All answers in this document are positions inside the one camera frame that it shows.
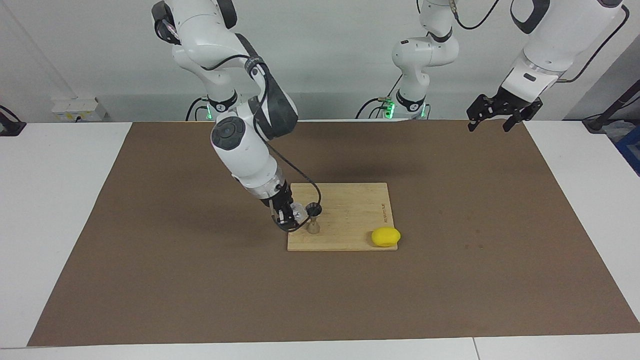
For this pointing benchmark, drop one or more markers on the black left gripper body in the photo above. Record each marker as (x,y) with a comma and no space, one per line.
(515,102)

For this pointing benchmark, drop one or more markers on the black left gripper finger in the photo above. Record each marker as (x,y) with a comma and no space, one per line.
(479,110)
(514,121)

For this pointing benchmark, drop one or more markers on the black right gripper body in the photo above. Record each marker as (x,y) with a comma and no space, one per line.
(279,199)

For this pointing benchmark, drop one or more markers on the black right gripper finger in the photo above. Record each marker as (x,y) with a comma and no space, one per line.
(286,222)
(292,201)

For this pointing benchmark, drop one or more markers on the clear plastic cup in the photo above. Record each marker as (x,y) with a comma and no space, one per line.
(300,215)

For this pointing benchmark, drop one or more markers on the steel cocktail jigger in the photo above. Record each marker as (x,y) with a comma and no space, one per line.
(313,229)

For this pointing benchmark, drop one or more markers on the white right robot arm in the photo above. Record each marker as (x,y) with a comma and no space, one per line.
(245,150)

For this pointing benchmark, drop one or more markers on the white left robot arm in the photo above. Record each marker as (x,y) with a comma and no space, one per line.
(560,35)

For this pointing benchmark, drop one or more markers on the wooden cutting board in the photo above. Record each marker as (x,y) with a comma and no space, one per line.
(350,215)

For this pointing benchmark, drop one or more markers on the brown table mat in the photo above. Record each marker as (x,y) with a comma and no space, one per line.
(320,295)

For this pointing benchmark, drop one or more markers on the black stand pole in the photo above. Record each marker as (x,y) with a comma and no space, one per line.
(612,107)

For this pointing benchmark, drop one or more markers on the yellow lemon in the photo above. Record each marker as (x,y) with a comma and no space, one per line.
(385,237)

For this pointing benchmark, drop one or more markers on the white power strip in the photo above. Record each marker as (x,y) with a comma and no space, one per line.
(75,109)

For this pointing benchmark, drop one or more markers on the black clamp mount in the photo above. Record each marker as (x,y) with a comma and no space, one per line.
(10,125)

